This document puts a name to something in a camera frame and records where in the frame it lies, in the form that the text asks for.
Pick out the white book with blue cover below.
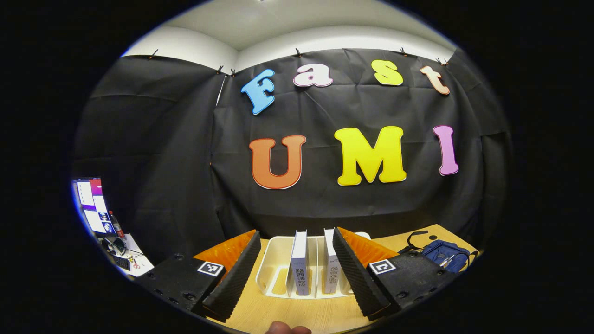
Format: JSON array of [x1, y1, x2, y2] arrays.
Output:
[[323, 228, 345, 294]]

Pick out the white plastic bookshelf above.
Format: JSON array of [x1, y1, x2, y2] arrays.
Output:
[[255, 232, 372, 300]]

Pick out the dark blue schoolbag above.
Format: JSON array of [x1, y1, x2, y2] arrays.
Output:
[[407, 230, 478, 274]]

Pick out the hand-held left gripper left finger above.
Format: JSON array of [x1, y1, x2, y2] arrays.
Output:
[[138, 230, 260, 323]]

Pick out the white side desk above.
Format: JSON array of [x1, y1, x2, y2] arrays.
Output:
[[100, 233, 155, 277]]

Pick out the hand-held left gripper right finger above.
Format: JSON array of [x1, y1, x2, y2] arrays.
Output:
[[333, 227, 458, 321]]

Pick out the computer monitor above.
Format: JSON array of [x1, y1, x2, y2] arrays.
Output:
[[73, 177, 116, 237]]

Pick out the red drink bottle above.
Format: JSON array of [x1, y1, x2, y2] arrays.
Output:
[[109, 211, 125, 238]]

